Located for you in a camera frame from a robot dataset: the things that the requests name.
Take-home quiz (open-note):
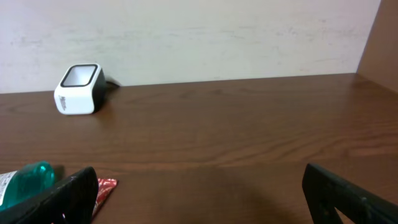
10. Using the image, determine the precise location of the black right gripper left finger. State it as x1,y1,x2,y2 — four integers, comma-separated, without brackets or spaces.
1,167,99,224

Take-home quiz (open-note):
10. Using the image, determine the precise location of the white barcode scanner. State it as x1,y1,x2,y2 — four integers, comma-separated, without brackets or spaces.
53,63,106,115

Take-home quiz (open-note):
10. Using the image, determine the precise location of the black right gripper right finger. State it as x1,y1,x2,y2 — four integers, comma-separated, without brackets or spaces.
302,163,397,224

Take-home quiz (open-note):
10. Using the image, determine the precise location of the red snack bar wrapper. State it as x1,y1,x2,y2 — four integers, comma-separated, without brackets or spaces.
92,178,118,218

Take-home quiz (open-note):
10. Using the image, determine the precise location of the teal mouthwash bottle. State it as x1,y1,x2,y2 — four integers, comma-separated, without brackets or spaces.
1,161,55,211

